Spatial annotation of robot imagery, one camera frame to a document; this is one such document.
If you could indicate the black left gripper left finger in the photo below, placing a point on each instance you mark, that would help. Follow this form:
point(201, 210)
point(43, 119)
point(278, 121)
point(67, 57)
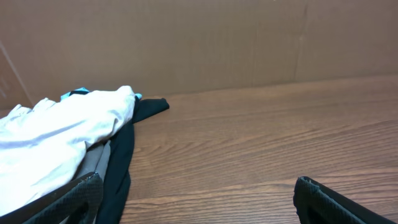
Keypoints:
point(75, 202)

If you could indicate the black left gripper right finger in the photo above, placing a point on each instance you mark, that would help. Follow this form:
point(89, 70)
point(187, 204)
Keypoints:
point(318, 204)

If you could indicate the beige shorts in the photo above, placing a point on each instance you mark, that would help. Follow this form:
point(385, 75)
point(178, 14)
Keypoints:
point(42, 147)

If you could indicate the black garment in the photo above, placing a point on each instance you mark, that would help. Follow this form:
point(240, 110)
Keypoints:
point(117, 179)

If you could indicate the grey shorts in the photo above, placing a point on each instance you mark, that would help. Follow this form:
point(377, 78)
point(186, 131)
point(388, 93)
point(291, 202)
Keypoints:
point(95, 160)

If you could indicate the light blue garment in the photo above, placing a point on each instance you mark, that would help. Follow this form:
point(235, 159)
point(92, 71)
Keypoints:
point(74, 91)

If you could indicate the cardboard back panel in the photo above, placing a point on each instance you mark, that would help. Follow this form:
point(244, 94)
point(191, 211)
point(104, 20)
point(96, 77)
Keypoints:
point(159, 47)

